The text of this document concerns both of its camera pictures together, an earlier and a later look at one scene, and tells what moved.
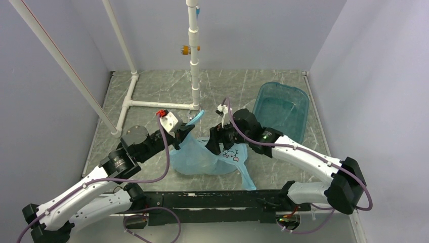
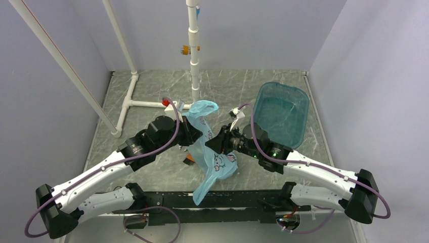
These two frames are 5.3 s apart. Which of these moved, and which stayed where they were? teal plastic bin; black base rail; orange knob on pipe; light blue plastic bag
Moved: light blue plastic bag
Stayed: black base rail; teal plastic bin; orange knob on pipe
